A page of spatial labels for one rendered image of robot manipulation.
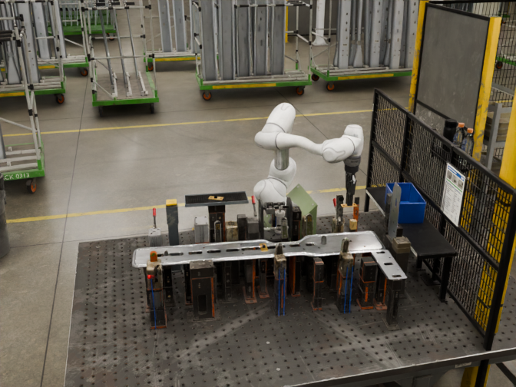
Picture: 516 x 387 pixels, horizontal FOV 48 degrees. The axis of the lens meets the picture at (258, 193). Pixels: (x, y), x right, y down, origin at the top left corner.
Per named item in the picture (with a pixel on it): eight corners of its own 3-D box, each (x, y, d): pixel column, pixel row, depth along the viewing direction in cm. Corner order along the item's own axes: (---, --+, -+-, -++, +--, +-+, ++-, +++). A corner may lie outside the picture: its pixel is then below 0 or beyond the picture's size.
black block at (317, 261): (312, 313, 314) (314, 267, 302) (307, 302, 324) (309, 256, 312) (326, 312, 315) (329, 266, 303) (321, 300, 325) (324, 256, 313)
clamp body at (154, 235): (150, 292, 333) (145, 236, 318) (150, 281, 343) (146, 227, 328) (167, 290, 334) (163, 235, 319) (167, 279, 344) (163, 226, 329)
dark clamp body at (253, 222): (245, 282, 342) (245, 224, 326) (243, 270, 354) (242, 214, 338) (263, 281, 343) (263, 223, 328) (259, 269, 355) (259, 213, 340)
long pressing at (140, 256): (131, 271, 299) (130, 268, 298) (133, 249, 319) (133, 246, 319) (387, 251, 317) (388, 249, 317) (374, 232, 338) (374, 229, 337)
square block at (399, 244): (391, 299, 325) (397, 243, 310) (386, 292, 332) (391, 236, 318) (405, 299, 326) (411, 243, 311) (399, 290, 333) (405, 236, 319)
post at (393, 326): (388, 331, 300) (394, 283, 288) (381, 318, 310) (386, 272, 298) (400, 329, 301) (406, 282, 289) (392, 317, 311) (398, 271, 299)
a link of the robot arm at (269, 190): (266, 216, 396) (245, 196, 386) (277, 194, 404) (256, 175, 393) (282, 214, 383) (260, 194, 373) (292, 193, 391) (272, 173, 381)
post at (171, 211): (170, 272, 351) (164, 207, 333) (170, 266, 358) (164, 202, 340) (182, 272, 352) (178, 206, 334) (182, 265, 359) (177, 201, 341)
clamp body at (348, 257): (337, 315, 312) (341, 259, 298) (332, 302, 323) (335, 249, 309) (353, 314, 313) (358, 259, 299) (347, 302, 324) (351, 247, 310)
